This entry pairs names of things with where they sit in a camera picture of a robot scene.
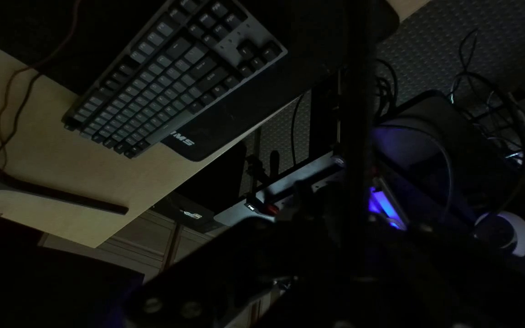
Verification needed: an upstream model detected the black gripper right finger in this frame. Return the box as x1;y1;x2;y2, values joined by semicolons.
334;184;371;237

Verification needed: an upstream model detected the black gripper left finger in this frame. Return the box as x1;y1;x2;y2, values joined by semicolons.
299;180;329;226

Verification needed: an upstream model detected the black device blue light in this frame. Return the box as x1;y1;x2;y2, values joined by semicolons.
371;89;524;229

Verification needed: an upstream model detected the grey mechanical keyboard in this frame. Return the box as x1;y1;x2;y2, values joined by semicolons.
61;0;290;160

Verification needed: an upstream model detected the thin reddish desk cable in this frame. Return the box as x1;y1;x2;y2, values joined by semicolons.
0;0;84;175

